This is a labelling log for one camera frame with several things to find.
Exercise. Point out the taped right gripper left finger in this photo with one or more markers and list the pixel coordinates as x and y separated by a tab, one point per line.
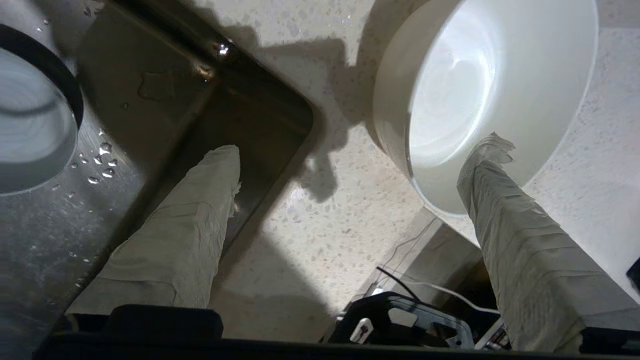
175	235

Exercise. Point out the stainless steel sink basin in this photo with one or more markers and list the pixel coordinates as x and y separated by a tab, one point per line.
165	90

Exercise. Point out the grey bowl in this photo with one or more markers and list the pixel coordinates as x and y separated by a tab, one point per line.
30	135

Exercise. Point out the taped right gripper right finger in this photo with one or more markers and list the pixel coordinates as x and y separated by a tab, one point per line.
530	260

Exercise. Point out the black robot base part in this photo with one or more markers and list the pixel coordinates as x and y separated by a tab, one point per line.
360	310

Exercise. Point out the white bowl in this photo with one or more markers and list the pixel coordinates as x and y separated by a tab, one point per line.
470	85

